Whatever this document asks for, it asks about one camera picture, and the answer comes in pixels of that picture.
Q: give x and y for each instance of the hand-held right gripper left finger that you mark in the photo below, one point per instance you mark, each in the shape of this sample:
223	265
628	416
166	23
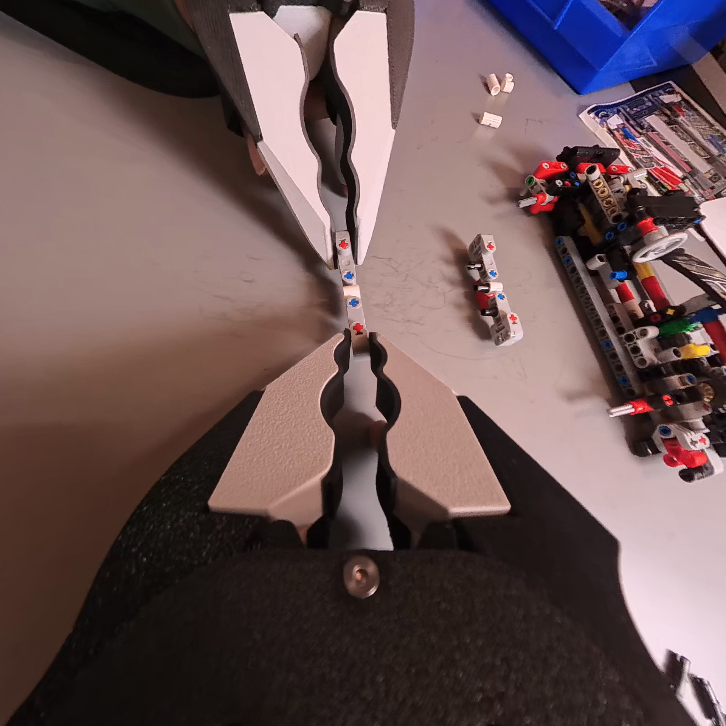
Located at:
272	454

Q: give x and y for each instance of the blue plastic bin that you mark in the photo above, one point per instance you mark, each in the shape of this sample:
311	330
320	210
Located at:
595	51

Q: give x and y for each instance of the small white lego connector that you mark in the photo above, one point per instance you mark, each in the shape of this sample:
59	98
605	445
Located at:
508	82
492	83
490	119

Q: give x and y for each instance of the lego instruction booklet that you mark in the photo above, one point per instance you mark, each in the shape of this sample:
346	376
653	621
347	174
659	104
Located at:
669	130

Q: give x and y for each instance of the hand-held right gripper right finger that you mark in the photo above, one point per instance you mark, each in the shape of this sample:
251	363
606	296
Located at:
436	454

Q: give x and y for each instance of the grey lego beam assembly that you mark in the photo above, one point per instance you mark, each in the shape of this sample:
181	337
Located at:
351	300
499	320

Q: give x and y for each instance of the lego car model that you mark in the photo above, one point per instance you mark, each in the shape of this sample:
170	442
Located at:
641	227

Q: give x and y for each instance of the person's left hand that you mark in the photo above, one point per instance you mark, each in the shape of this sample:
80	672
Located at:
258	159

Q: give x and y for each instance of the clear plastic bag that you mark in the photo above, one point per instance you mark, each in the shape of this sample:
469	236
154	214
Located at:
708	700

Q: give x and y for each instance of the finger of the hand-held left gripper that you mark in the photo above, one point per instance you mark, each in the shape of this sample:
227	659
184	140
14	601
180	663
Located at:
368	102
278	102

